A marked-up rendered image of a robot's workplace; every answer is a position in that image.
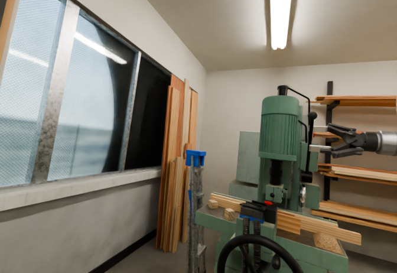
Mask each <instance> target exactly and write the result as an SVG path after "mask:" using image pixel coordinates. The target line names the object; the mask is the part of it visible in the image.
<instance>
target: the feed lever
mask: <svg viewBox="0 0 397 273"><path fill-rule="evenodd" d="M308 118H309V119H310V130H309V137H308V149H307V162H306V169H305V171H304V170H302V171H301V181H302V182H305V183H312V181H313V173H312V172H311V171H309V165H310V154H311V151H309V147H310V145H311V143H312V137H313V126H314V120H315V119H316V118H317V113H316V112H310V113H309V114H308Z"/></svg>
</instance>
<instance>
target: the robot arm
mask: <svg viewBox="0 0 397 273"><path fill-rule="evenodd" d="M313 132H331V133H332V134H335V135H337V136H340V137H341V138H342V139H344V142H345V143H343V144H341V145H338V146H336V147H328V146H321V145H310V147H309V151H312V152H320V153H325V154H330V155H332V156H333V158H341V157H348V156H351V155H362V154H363V151H368V152H375V153H377V154H380V155H392V156H397V131H377V132H362V133H361V134H357V133H356V128H348V127H345V126H340V125H336V124H333V123H328V125H327V126H313ZM337 154H338V155H337Z"/></svg>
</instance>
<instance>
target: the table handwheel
mask: <svg viewBox="0 0 397 273"><path fill-rule="evenodd" d="M247 243H252V244H257V245H261V246H264V247H266V248H268V249H270V250H272V251H273V252H275V253H276V254H278V255H279V256H280V257H281V258H282V259H283V260H284V261H285V262H286V263H287V265H288V266H289V267H290V269H291V270H292V272H293V273H304V272H303V270H302V269H301V267H300V266H299V264H298V262H297V261H296V260H295V259H294V257H293V256H292V255H291V254H290V253H289V252H288V251H287V250H286V249H285V248H283V247H282V246H281V245H280V244H278V243H276V242H275V241H273V240H271V239H269V238H267V237H264V236H261V235H256V234H244V235H239V236H236V237H234V238H232V239H231V240H230V241H228V243H227V244H225V246H224V247H223V249H222V251H221V253H220V255H219V258H218V262H217V273H225V265H226V260H227V257H228V256H229V254H230V253H231V251H232V250H234V248H236V247H239V248H240V250H241V252H242V254H243V256H244V258H245V261H246V263H247V265H248V267H249V269H250V272H251V273H269V268H270V265H271V263H269V262H266V261H263V260H261V266H260V267H259V268H258V270H256V269H255V268H254V266H253V264H252V262H251V260H250V258H249V256H248V254H247V251H246V249H245V247H244V245H243V244H247Z"/></svg>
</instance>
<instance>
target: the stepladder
mask: <svg viewBox="0 0 397 273"><path fill-rule="evenodd" d="M186 154H187V156H186V165H188V166H190V173H189V190H188V237H187V273H191V255H192V258H193V273H198V272H199V257H200V256H201V273H206V269H205V250H206V246H205V245H204V226H201V225H198V224H195V223H194V221H195V215H196V210H198V209H199V207H200V208H202V207H203V196H204V193H203V183H202V171H203V170H204V168H202V166H203V165H204V156H206V152H205V151H198V150H190V149H187V150H186ZM199 227H200V241H201V244H200V243H199ZM191 228H192V252H191Z"/></svg>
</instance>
